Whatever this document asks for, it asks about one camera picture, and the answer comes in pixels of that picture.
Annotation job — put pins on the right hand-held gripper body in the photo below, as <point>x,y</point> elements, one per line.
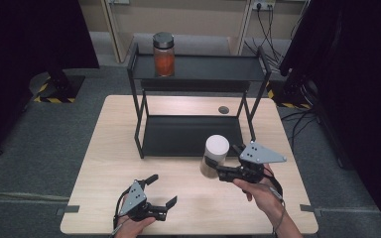
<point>259,154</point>

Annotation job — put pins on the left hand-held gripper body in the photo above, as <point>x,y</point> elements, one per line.
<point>133,198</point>

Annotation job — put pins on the white-lid jar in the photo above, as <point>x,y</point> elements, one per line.
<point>216,147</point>

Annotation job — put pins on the black metal two-tier rack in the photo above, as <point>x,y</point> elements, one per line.
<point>185,135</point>

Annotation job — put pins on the black-lid jar with orange contents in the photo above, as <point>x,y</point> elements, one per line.
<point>164,59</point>

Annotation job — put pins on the person's left hand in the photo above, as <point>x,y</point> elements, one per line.
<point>132,228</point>

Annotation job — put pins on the person's right hand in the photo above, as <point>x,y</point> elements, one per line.
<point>264,195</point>

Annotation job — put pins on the round grey table grommet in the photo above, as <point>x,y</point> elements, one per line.
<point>223,109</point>

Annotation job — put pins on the grey tape piece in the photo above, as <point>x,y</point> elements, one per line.
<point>68,209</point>
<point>309,209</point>

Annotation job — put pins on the stand base with hazard stripes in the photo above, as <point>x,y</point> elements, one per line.
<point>59,89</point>
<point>291,95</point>

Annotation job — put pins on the dark curtain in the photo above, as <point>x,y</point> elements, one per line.
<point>360,82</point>
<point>20,66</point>

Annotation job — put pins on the beige wooden cabinet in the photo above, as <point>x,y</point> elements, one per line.
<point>191,16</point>

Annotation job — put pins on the white wall power outlet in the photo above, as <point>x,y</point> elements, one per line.
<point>263,4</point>

